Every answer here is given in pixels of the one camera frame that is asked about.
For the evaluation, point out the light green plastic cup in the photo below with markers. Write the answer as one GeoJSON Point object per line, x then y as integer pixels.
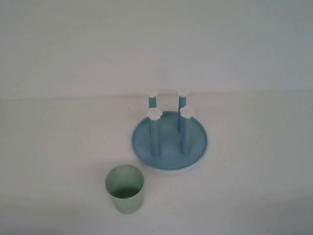
{"type": "Point", "coordinates": [123, 200]}

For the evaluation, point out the blue cup stand white caps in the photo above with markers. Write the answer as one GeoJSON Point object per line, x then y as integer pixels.
{"type": "Point", "coordinates": [171, 156]}

